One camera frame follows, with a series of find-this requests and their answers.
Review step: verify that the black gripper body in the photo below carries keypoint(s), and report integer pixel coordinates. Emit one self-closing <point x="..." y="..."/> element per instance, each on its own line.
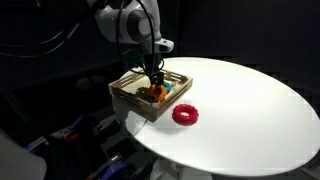
<point x="152" y="62"/>

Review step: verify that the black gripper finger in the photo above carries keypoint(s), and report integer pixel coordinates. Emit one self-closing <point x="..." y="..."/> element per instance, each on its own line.
<point x="152" y="80"/>
<point x="159" y="78"/>

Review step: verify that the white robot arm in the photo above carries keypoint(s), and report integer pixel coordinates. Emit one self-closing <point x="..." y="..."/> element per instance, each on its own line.
<point x="134" y="26"/>

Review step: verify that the wooden slatted tray box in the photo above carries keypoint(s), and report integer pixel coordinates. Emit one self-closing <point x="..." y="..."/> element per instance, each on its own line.
<point x="126" y="100"/>

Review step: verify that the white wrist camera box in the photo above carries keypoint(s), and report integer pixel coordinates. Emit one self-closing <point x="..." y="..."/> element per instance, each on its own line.
<point x="164" y="46"/>

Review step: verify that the white table pedestal base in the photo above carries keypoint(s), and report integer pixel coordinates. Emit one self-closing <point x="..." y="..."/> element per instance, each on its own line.
<point x="167" y="170"/>

